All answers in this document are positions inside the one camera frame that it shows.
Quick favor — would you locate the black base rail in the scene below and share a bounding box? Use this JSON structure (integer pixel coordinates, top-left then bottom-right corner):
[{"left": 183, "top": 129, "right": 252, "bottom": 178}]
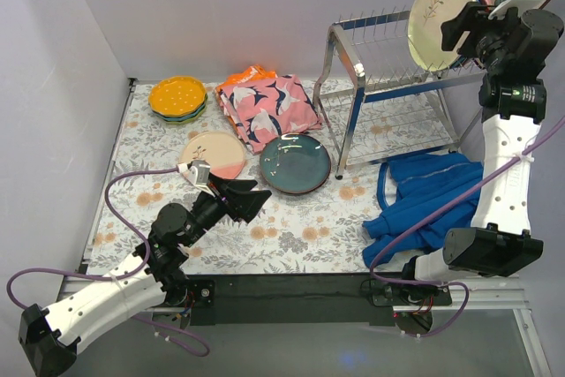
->
[{"left": 154, "top": 273, "right": 452, "bottom": 328}]

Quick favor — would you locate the blue cloth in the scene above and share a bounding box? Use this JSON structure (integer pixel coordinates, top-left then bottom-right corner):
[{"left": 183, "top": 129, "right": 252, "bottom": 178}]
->
[{"left": 362, "top": 153, "right": 483, "bottom": 267}]

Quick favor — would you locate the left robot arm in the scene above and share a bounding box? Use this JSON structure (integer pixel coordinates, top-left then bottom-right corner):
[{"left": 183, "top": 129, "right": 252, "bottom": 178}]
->
[{"left": 19, "top": 174, "right": 271, "bottom": 376}]

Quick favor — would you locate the dark teal plate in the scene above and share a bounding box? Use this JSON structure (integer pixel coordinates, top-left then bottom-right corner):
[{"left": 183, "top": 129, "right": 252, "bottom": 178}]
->
[
  {"left": 272, "top": 176, "right": 328, "bottom": 195},
  {"left": 260, "top": 133, "right": 331, "bottom": 188}
]

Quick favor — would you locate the yellow polka dot plate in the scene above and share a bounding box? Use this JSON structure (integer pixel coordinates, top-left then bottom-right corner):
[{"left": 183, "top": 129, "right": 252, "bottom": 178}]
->
[{"left": 148, "top": 76, "right": 207, "bottom": 117}]

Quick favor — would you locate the steel dish rack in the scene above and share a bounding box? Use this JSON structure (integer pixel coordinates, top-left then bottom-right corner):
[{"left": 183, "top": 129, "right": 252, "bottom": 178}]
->
[{"left": 313, "top": 10, "right": 484, "bottom": 178}]

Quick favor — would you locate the dark teal plate on table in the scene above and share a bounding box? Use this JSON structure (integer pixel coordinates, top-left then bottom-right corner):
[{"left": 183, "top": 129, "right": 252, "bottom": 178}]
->
[{"left": 272, "top": 176, "right": 328, "bottom": 195}]

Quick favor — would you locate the floral table mat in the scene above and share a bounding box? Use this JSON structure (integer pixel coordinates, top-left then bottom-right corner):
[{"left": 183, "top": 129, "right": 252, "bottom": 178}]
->
[{"left": 86, "top": 77, "right": 504, "bottom": 275}]

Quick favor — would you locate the green polka dot plate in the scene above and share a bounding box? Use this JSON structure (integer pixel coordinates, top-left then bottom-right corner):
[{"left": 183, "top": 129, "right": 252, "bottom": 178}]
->
[{"left": 153, "top": 107, "right": 206, "bottom": 124}]

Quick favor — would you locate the cream and pink plate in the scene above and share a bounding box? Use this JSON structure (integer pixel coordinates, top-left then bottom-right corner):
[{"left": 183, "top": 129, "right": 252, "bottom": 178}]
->
[{"left": 179, "top": 131, "right": 245, "bottom": 179}]

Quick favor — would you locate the blue polka dot plate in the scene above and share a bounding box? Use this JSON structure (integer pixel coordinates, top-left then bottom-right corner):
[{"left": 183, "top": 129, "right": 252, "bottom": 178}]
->
[{"left": 153, "top": 102, "right": 207, "bottom": 123}]

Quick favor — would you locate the orange cloth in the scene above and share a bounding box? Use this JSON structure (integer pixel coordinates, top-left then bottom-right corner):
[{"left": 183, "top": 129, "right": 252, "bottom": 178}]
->
[{"left": 215, "top": 64, "right": 277, "bottom": 96}]

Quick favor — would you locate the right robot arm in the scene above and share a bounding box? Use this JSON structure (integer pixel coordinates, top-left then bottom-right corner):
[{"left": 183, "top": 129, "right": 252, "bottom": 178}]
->
[{"left": 399, "top": 2, "right": 564, "bottom": 305}]

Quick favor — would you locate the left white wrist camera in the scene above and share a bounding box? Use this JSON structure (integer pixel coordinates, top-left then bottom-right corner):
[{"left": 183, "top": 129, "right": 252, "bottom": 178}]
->
[{"left": 177, "top": 160, "right": 212, "bottom": 195}]

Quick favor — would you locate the pink bird print cloth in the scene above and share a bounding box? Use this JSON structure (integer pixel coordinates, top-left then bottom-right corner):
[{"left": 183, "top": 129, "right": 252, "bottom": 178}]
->
[{"left": 217, "top": 74, "right": 321, "bottom": 154}]

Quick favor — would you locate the cream rimmed plate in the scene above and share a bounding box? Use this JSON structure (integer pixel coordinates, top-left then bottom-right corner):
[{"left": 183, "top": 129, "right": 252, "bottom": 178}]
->
[{"left": 407, "top": 0, "right": 475, "bottom": 72}]

